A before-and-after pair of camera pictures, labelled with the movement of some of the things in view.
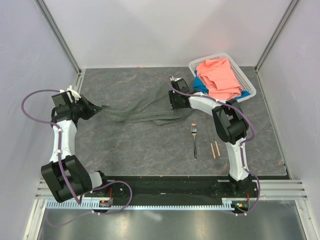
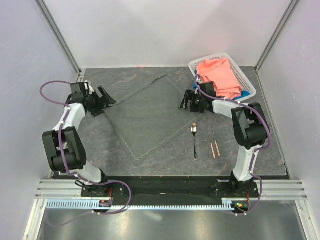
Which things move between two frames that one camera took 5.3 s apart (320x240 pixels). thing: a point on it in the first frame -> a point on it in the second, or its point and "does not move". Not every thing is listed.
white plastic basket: x=245 y=84 does not move
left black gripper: x=91 y=110 -> x=106 y=101
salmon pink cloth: x=218 y=76 does not move
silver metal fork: x=194 y=131 does not move
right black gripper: x=171 y=94 -> x=189 y=95
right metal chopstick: x=216 y=142 does not move
